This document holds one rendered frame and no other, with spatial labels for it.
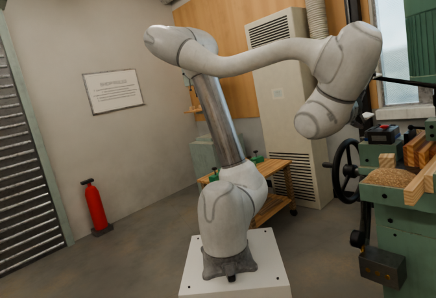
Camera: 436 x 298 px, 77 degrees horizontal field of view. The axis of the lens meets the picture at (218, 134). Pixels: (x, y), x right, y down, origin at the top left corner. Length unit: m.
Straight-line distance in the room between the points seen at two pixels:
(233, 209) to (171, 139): 2.96
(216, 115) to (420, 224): 0.75
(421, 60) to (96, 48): 3.08
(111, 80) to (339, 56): 3.02
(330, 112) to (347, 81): 0.08
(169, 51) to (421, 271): 1.07
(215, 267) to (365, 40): 0.77
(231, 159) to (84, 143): 2.46
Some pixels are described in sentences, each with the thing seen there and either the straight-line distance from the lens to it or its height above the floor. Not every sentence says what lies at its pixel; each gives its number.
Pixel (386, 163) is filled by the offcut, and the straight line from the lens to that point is 1.10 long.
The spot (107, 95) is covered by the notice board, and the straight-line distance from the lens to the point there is 3.43.
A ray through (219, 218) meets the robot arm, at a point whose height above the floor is 0.89.
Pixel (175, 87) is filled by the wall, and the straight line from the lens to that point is 3.89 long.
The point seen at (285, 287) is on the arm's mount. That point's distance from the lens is 0.95.
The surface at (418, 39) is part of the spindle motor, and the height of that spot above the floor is 1.30.
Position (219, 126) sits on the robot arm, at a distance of 1.05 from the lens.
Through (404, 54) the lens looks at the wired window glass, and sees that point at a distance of 2.58.
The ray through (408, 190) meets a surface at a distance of 0.85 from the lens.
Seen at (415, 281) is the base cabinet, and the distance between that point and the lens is 1.22.
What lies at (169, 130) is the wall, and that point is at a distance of 3.78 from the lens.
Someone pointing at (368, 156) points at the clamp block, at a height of 0.91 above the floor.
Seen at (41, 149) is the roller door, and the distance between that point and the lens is 3.18.
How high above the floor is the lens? 1.28
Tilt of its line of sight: 10 degrees down
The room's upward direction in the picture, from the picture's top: 11 degrees counter-clockwise
